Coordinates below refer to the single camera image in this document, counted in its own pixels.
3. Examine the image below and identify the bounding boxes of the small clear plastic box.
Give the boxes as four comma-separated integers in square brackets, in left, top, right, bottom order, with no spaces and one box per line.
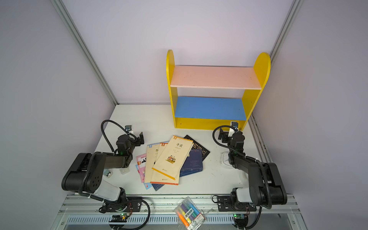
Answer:
[120,168,130,175]

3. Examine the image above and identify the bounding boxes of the pink children's book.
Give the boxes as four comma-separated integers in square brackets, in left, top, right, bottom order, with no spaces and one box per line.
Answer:
[136,153,147,183]

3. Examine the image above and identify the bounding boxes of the dark blue bottom book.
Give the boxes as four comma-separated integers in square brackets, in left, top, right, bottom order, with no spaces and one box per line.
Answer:
[151,184,164,191]

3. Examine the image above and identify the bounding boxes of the pack of coloured markers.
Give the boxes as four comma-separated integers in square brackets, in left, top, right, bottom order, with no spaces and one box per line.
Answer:
[174,197,205,230]

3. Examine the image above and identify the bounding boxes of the black book gold lettering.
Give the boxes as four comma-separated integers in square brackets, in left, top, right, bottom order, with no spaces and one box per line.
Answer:
[184,135,210,161]

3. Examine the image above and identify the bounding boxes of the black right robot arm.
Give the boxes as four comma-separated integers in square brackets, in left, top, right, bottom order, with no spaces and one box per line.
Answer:
[212,125,288,209]

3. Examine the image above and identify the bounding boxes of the cream book yellow edge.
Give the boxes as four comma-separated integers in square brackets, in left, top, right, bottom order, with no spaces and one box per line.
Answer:
[152,136,193,180]

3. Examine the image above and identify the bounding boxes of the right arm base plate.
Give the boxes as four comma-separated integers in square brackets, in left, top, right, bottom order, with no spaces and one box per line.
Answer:
[211,195,257,212]

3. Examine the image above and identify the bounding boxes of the yellow shelf pink blue boards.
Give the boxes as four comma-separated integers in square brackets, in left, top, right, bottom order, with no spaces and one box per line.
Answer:
[166,50,271,130]

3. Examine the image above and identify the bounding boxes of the dark blue book yellow label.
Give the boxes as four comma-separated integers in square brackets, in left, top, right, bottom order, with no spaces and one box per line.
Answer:
[180,149,203,177]

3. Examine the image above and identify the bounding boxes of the small silver metal object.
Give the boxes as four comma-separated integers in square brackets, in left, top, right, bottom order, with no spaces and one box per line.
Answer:
[103,170,113,178]

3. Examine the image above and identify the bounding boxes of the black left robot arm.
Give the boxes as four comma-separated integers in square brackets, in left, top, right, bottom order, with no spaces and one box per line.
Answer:
[61,120,145,214]

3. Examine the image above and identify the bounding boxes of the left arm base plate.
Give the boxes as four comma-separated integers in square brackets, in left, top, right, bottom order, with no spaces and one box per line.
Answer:
[98,196,143,214]

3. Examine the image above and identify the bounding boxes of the cream book blue edge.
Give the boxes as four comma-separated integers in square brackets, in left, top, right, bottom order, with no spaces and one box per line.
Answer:
[145,143,160,184]

